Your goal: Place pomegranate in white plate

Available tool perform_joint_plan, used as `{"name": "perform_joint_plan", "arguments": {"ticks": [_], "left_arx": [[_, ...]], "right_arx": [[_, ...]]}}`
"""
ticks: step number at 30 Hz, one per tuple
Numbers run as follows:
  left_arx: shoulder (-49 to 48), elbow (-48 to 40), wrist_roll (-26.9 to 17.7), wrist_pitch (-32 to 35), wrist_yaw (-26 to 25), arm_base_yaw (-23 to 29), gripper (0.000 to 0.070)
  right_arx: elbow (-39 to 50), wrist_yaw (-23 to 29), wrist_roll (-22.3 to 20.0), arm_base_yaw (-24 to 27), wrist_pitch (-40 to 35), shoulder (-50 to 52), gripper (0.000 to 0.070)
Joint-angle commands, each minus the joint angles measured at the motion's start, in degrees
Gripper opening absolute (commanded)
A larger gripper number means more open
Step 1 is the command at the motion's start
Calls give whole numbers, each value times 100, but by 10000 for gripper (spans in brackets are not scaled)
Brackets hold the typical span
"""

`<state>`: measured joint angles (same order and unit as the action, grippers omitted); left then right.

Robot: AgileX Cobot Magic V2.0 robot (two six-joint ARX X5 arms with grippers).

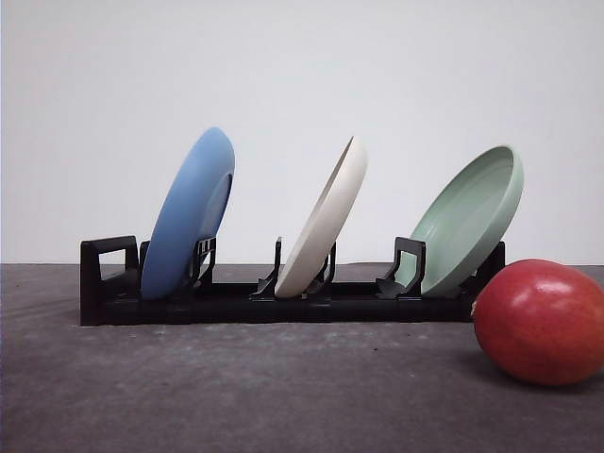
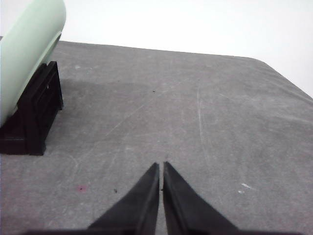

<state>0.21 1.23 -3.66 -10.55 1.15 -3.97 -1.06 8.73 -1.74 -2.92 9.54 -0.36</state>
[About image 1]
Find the green plate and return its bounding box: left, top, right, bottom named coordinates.
left=397, top=145, right=525, bottom=297

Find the blue plate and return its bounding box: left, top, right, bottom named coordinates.
left=142, top=127, right=236, bottom=300

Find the black plastic dish rack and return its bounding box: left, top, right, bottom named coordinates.
left=79, top=236, right=507, bottom=327

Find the red pomegranate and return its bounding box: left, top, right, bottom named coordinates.
left=473, top=259, right=604, bottom=387

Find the white plate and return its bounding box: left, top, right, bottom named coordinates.
left=275, top=136, right=368, bottom=298

